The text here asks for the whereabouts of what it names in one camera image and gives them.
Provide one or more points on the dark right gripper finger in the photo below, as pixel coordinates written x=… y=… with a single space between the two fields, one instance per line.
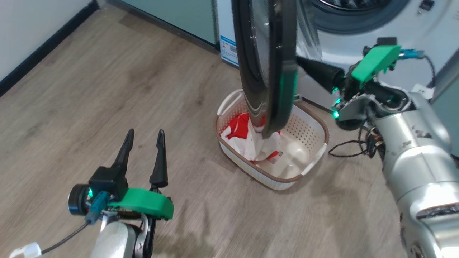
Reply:
x=322 y=75

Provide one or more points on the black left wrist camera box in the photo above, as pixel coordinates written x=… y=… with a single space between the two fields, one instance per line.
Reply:
x=107 y=181

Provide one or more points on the white washing machine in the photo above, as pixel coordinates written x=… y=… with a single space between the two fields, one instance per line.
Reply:
x=423 y=28

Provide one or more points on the blue white energy label sticker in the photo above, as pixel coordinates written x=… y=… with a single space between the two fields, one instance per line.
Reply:
x=229 y=50

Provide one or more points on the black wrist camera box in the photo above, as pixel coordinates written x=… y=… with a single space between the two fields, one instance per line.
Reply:
x=107 y=181
x=386 y=41

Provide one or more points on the black skirting board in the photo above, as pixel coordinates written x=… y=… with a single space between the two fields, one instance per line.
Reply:
x=36 y=53

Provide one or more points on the black round washing machine door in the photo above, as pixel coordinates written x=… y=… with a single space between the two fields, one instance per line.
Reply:
x=279 y=53

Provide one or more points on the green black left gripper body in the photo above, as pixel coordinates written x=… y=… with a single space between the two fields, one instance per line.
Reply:
x=143 y=202

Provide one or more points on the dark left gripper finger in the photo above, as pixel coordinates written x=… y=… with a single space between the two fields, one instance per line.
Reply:
x=159 y=168
x=123 y=154

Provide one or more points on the cream perforated laundry basket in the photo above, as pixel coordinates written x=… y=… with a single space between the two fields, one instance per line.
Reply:
x=308 y=125

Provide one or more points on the red and white garment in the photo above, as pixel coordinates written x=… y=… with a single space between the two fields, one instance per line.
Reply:
x=238 y=129

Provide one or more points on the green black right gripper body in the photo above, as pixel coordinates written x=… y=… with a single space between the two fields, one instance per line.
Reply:
x=374 y=62

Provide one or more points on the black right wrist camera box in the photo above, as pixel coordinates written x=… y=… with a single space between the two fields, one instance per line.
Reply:
x=386 y=41

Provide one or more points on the teal cabinet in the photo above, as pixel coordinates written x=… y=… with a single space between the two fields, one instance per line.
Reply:
x=179 y=14
x=448 y=107

